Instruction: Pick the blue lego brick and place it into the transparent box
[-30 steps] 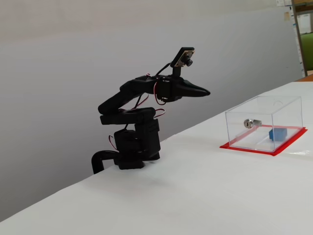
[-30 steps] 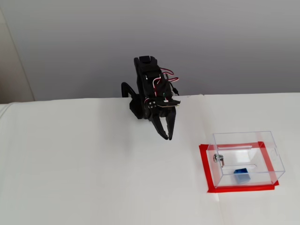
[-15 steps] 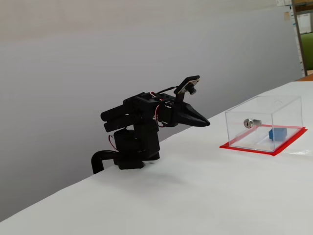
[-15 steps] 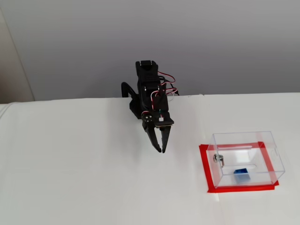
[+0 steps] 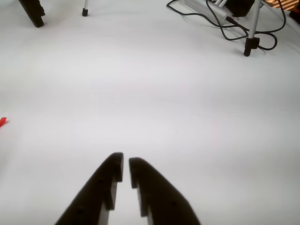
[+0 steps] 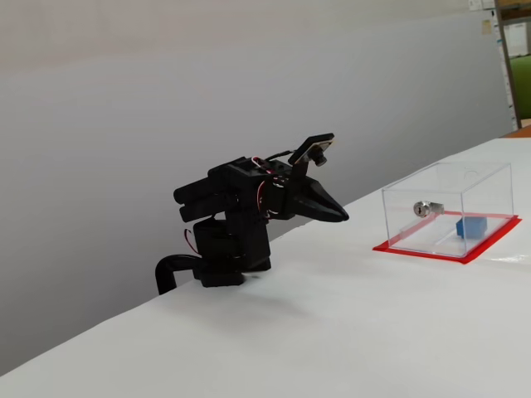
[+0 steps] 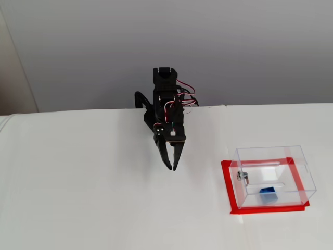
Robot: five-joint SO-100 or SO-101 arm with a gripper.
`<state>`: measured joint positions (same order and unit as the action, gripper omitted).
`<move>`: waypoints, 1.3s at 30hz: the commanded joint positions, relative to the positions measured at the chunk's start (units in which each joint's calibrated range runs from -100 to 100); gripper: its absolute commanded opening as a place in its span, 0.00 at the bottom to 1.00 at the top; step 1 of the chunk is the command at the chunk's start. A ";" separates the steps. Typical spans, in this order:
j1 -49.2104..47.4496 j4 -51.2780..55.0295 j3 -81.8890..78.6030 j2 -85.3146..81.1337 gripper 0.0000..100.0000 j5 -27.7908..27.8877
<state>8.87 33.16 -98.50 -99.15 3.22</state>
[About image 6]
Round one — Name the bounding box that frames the small wrist camera board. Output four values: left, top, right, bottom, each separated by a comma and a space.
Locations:
289, 132, 335, 177

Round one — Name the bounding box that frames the green object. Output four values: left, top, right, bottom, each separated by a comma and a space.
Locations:
509, 55, 531, 121

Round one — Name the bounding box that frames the blue lego brick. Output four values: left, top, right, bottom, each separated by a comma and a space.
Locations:
455, 215, 489, 240

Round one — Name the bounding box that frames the silver cylinder lock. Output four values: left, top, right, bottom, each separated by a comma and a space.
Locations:
412, 201, 445, 217

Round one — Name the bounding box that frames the black table clamp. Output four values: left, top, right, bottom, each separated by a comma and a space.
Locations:
154, 253, 204, 296

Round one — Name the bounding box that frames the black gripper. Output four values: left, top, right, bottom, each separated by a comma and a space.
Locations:
262, 175, 350, 223

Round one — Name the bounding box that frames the red white servo wire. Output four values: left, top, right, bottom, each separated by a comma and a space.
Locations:
183, 227, 199, 255
256, 177, 270, 216
251, 155, 275, 175

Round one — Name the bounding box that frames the transparent plastic box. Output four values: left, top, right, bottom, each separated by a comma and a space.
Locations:
381, 161, 515, 259

